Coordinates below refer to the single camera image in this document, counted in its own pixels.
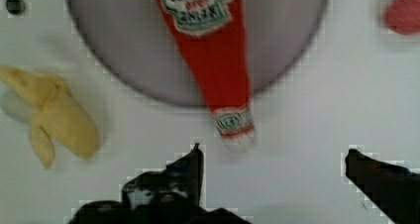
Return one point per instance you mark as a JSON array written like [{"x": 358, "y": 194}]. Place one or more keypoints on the grey round plate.
[{"x": 131, "y": 40}]

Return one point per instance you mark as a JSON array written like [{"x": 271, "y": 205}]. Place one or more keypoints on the red plush ketchup bottle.
[{"x": 211, "y": 37}]

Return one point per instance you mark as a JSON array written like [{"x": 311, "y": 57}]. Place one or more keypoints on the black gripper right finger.
[{"x": 395, "y": 190}]

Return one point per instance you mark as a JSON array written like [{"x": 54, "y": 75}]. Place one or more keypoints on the peeled plush banana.
[{"x": 55, "y": 115}]

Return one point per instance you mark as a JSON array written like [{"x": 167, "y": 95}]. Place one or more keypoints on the pink strawberry toy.
[{"x": 403, "y": 17}]

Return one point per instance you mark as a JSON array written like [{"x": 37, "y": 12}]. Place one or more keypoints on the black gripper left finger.
[{"x": 168, "y": 196}]

